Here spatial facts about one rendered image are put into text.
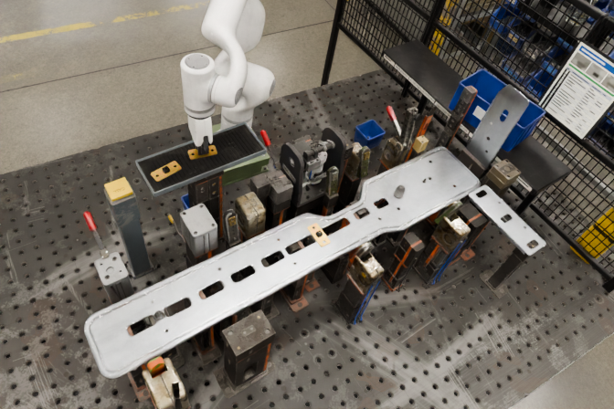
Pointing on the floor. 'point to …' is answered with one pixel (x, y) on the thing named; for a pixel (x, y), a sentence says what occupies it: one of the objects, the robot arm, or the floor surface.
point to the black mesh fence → (483, 54)
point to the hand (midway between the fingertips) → (202, 146)
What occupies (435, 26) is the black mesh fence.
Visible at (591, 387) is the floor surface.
